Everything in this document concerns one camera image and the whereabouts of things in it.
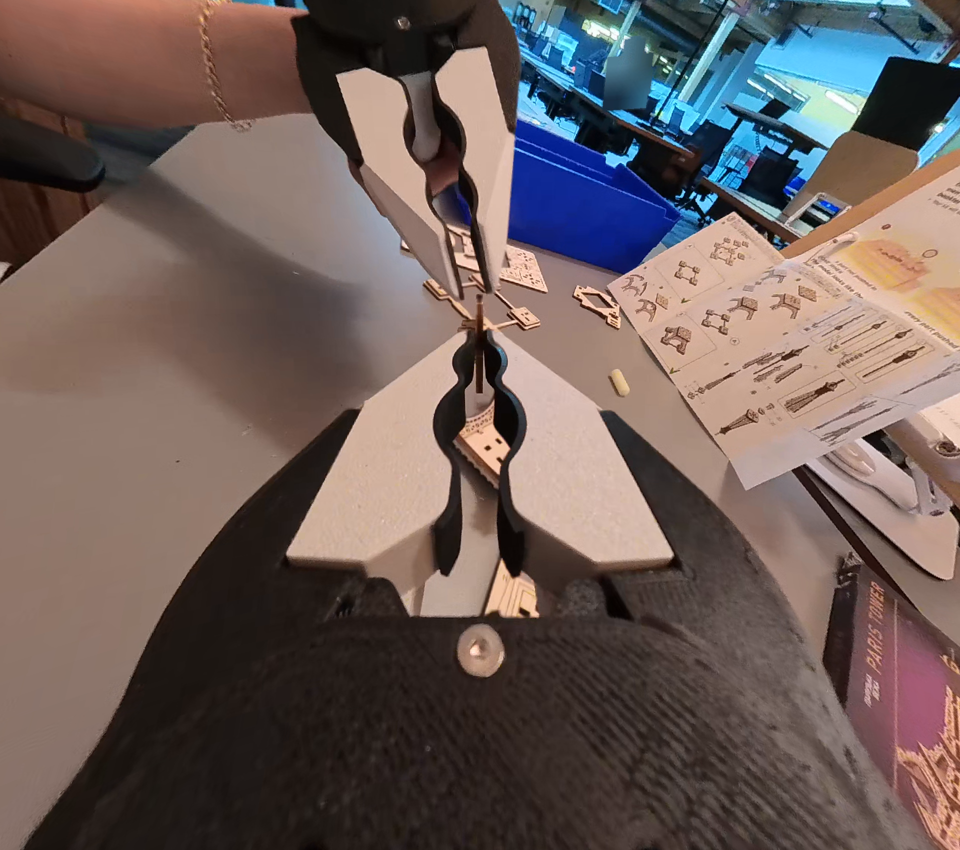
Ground wooden diamond frame piece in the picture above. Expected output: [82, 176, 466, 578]
[573, 285, 622, 331]

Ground curved plywood panel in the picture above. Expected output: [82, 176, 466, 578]
[795, 131, 920, 221]

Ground wooden tower base model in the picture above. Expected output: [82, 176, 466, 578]
[452, 407, 515, 487]

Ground black chair armrest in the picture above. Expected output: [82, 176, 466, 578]
[0, 115, 106, 195]

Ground blue plastic bin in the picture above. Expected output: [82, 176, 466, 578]
[508, 118, 682, 275]

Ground grey desk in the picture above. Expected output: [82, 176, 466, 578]
[0, 113, 909, 850]

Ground purple puzzle box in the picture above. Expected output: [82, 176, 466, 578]
[822, 553, 960, 850]

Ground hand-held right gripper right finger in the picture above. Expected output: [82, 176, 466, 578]
[487, 331, 676, 580]

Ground dark wooden table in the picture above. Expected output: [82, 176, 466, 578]
[697, 178, 807, 244]

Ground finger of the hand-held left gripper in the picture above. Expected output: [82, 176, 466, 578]
[336, 66, 466, 302]
[433, 46, 519, 295]

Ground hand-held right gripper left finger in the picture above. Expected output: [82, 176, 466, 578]
[285, 331, 481, 580]

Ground wooden parts sheet with arches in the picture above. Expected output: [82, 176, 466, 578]
[401, 223, 550, 304]

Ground wooden leftover frame sheet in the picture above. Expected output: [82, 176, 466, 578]
[486, 559, 543, 619]

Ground gold chain bracelet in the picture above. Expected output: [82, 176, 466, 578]
[196, 0, 254, 133]

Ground white stand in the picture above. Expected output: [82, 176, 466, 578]
[806, 407, 960, 581]

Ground person's left hand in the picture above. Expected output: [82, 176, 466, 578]
[210, 1, 468, 195]

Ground person's left forearm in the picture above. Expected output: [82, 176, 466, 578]
[0, 0, 230, 131]

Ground wooden four-square connector piece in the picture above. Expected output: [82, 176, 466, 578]
[459, 301, 543, 341]

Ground paper instruction sheet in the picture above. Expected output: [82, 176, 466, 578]
[606, 163, 960, 491]

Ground black monitor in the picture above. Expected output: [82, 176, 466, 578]
[855, 56, 960, 154]

